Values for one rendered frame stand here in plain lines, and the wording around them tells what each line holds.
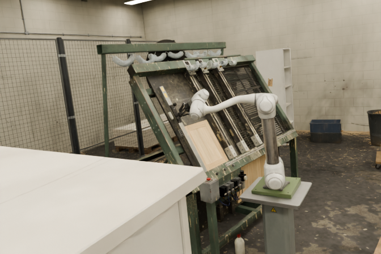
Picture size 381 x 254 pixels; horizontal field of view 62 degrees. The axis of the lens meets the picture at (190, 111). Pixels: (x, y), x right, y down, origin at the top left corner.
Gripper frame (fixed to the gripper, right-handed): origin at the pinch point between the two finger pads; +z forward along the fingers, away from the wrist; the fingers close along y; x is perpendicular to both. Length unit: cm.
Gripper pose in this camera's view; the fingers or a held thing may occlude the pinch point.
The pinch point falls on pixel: (178, 115)
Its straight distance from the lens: 294.0
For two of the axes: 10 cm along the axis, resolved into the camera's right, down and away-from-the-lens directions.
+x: 6.6, -1.7, 7.3
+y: 4.6, 8.6, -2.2
